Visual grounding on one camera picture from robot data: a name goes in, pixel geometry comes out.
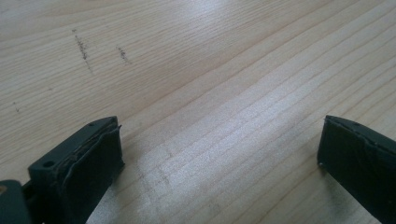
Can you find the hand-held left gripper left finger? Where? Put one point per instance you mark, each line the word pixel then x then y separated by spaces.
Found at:
pixel 77 174

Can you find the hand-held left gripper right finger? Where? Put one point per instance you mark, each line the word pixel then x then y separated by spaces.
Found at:
pixel 358 161

